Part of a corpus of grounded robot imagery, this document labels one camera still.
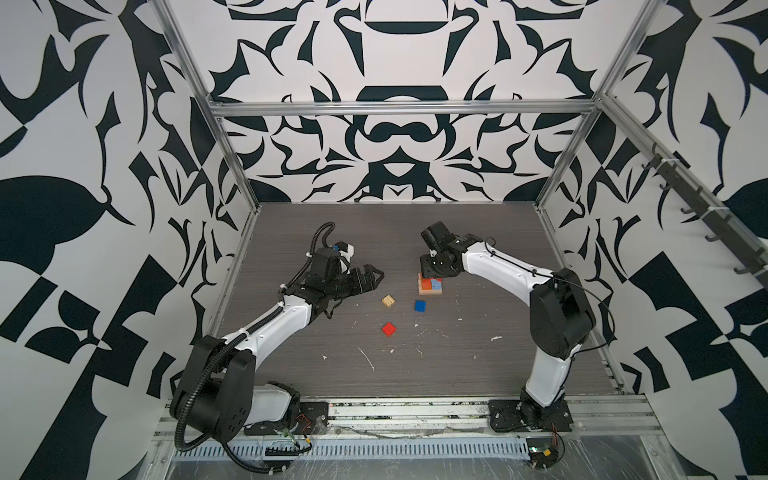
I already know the white slotted cable duct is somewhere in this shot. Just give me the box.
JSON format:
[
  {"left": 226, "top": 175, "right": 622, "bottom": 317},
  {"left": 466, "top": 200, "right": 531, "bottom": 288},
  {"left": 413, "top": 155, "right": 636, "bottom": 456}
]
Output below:
[{"left": 174, "top": 438, "right": 530, "bottom": 461}]

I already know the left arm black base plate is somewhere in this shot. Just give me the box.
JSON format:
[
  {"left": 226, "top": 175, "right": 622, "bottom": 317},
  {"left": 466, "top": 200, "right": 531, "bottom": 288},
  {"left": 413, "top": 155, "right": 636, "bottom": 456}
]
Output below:
[{"left": 244, "top": 401, "right": 329, "bottom": 436}]

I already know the small red cube block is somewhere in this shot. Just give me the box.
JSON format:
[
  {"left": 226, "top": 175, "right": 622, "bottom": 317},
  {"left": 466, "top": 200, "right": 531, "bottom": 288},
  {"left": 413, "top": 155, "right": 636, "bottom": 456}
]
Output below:
[{"left": 382, "top": 323, "right": 397, "bottom": 337}]

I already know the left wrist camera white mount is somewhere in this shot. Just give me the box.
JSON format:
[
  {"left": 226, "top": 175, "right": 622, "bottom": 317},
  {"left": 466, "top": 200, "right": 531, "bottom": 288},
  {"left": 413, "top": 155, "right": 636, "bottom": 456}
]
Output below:
[{"left": 333, "top": 242, "right": 354, "bottom": 273}]

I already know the black corrugated cable conduit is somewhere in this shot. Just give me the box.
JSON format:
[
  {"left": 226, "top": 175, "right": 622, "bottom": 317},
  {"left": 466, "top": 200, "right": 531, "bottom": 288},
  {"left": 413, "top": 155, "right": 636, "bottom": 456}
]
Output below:
[{"left": 169, "top": 293, "right": 301, "bottom": 452}]

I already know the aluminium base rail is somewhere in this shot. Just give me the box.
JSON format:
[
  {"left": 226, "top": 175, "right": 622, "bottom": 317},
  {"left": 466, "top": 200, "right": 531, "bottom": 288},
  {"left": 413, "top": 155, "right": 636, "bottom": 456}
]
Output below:
[{"left": 155, "top": 395, "right": 661, "bottom": 437}]

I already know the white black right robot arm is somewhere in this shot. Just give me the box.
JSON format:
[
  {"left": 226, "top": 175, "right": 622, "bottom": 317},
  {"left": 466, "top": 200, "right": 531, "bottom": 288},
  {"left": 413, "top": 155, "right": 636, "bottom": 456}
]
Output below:
[{"left": 420, "top": 222, "right": 596, "bottom": 431}]

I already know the aluminium horizontal frame bar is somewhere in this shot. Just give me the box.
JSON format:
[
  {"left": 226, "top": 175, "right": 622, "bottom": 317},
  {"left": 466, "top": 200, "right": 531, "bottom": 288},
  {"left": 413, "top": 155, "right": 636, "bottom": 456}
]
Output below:
[{"left": 209, "top": 99, "right": 595, "bottom": 117}]

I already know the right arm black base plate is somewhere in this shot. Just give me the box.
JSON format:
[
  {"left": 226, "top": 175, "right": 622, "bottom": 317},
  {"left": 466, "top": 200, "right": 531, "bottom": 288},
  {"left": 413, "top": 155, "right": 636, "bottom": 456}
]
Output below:
[{"left": 488, "top": 397, "right": 573, "bottom": 433}]

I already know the aluminium corner frame post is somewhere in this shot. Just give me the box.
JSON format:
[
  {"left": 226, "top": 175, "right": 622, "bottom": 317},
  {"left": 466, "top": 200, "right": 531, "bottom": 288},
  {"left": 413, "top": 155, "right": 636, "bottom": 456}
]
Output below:
[{"left": 150, "top": 0, "right": 259, "bottom": 212}]

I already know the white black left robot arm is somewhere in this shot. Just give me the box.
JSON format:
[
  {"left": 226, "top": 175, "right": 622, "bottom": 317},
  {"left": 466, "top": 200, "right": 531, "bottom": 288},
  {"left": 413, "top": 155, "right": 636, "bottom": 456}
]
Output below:
[{"left": 169, "top": 264, "right": 385, "bottom": 452}]

